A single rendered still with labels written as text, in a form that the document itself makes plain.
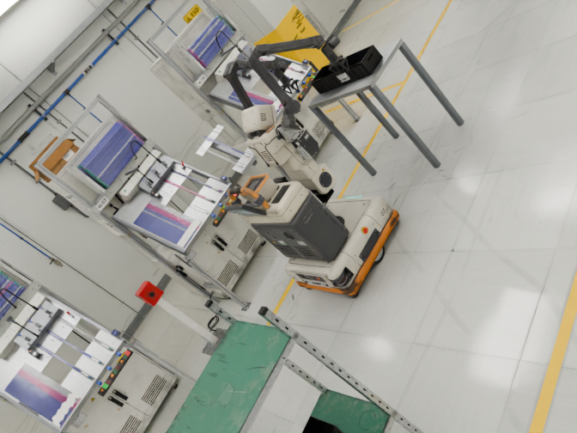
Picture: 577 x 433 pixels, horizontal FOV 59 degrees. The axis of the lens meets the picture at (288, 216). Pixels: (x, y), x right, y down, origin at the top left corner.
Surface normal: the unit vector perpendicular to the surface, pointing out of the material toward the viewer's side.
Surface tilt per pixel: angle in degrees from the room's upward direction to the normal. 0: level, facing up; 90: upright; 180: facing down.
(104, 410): 90
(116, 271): 90
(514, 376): 0
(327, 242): 90
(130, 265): 90
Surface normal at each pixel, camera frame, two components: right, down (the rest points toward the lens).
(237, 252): 0.58, -0.08
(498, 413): -0.67, -0.62
